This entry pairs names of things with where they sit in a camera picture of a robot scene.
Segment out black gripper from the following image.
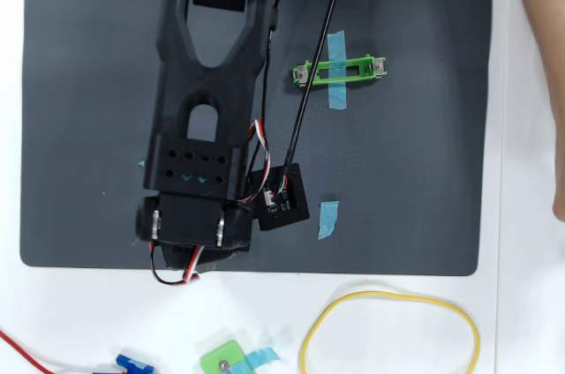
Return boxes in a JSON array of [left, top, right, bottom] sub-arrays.
[[134, 191, 255, 272]]

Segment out bare forearm of person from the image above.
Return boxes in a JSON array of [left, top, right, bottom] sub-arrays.
[[509, 0, 565, 223]]

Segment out green battery holder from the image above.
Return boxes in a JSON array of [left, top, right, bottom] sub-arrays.
[[292, 52, 388, 89]]

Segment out short blue tape piece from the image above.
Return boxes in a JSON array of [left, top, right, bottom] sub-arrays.
[[317, 200, 341, 241]]

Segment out green printed block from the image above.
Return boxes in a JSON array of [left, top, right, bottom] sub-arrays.
[[200, 340, 248, 374]]

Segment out blue tape on green block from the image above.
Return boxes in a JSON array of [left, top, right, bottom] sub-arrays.
[[229, 346, 283, 374]]

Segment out blue clip connector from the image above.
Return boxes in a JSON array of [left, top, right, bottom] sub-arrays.
[[115, 354, 155, 374]]

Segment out yellow rubber band loop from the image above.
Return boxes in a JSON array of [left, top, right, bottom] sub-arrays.
[[298, 289, 481, 374]]

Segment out long blue tape strip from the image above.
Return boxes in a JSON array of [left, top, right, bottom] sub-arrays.
[[327, 30, 349, 110]]

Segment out dark grey textured mat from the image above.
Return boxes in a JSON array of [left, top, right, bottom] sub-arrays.
[[19, 0, 494, 278]]

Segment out red white black servo cable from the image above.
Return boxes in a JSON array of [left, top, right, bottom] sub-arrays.
[[148, 239, 207, 286], [240, 0, 283, 210]]

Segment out black camera cable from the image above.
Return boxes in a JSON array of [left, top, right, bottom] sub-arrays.
[[282, 0, 354, 181]]

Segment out red and blue wires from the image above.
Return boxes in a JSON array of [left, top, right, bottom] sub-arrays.
[[0, 328, 58, 374]]

